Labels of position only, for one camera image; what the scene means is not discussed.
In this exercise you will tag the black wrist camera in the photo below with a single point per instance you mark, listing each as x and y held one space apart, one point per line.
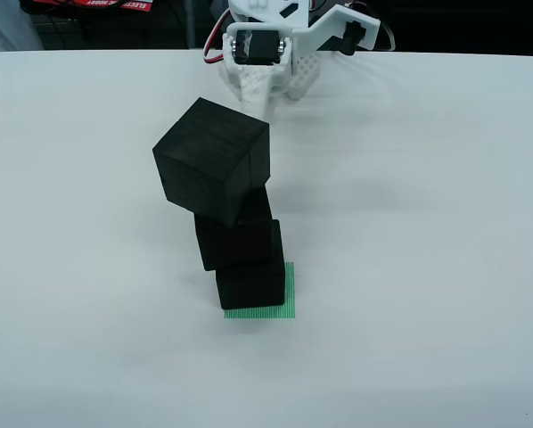
352 39

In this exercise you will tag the white fabric sheet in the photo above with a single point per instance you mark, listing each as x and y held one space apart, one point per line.
8 27

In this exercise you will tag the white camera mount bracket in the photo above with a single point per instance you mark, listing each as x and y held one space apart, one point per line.
322 29

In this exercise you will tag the black cube with white scuff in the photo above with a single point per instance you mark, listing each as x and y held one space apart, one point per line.
237 243

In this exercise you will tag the green striped square marker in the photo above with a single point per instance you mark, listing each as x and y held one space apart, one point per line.
290 290

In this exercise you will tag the red printed label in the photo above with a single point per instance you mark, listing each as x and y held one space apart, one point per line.
115 3

